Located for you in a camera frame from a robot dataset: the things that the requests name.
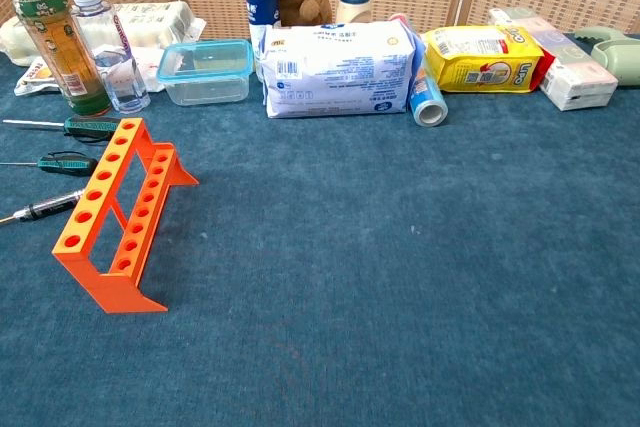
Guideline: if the black clear-handled screwdriver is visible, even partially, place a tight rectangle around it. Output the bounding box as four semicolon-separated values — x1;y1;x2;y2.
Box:
0;188;86;226

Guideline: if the orange test tube rack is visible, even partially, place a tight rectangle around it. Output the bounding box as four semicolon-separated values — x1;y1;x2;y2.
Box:
51;117;200;316

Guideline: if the blue table cover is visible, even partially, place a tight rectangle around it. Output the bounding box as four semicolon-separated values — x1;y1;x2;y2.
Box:
0;34;640;427

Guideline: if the white wet wipes pack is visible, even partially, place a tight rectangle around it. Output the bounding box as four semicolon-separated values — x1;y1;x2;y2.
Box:
261;20;418;120

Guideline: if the blue plastic wrap roll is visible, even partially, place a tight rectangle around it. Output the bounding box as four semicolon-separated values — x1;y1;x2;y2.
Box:
389;13;449;128

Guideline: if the clear container blue lid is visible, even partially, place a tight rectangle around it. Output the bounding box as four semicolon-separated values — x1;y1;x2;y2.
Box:
156;38;255;107

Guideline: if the blue white spray can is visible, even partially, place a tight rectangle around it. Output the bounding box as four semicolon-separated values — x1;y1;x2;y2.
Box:
240;0;282;82

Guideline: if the yellow snack bag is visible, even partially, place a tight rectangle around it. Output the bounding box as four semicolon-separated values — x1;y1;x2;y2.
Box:
423;25;546;94

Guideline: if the clear water bottle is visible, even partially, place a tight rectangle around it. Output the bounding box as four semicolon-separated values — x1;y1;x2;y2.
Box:
68;0;152;114

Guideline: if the white paper roll pack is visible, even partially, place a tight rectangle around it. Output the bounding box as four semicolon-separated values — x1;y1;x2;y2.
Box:
0;0;207;67

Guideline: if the red yellow box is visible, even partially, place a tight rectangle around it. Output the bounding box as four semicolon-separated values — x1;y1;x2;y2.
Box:
534;49;557;91

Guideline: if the pastel tissue box pack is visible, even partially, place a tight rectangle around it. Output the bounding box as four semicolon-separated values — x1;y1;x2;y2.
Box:
487;6;620;112

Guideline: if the green tea bottle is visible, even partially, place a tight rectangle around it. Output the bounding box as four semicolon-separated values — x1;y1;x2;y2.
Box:
0;0;113;117

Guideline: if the white pink snack bag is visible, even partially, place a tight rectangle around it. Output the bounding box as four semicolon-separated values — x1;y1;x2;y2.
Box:
13;45;166;97

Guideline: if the green lint roller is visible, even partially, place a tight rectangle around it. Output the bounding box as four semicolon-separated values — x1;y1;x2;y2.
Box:
573;26;640;87

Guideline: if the large green-handled screwdriver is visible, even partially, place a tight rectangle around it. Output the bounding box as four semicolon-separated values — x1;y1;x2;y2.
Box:
2;115;121;144

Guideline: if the small green-handled screwdriver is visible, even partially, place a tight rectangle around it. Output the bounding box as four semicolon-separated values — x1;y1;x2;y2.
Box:
0;150;100;177

